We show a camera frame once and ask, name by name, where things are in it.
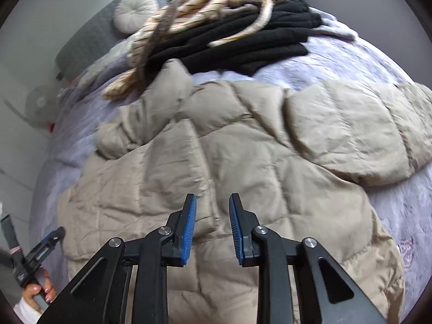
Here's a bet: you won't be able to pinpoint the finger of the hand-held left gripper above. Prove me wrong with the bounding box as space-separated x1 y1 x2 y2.
24 226 66 268

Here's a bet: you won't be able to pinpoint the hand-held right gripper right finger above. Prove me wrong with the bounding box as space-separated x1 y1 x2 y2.
228 193 389 324

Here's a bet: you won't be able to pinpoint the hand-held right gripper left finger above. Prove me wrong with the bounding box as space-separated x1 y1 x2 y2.
36 193 197 324

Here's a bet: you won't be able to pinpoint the beige puffer jacket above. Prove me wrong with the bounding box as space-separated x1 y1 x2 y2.
57 59 432 324

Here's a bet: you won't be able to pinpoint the person's left forearm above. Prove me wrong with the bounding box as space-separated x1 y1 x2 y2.
12 297 44 324

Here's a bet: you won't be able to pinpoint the black folded clothes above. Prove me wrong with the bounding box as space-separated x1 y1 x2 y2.
143 0 323 85

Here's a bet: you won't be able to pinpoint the person's left hand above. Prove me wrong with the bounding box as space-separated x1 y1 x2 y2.
22 268 56 311

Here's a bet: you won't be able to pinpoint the white fan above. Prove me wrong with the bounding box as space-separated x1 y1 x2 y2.
25 84 63 125

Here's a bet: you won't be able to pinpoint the lavender embossed blanket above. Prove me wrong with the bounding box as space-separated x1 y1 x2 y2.
29 7 432 324

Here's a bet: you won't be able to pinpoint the grey quilted headboard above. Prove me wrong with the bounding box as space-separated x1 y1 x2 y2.
55 0 196 82

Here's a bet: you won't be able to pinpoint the round white cushion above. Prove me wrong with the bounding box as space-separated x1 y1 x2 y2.
113 0 159 34

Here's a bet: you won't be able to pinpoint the light grey garment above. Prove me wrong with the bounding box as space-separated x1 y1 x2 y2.
304 7 358 41

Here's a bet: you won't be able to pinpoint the cream striped garment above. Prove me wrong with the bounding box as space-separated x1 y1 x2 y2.
101 0 289 101

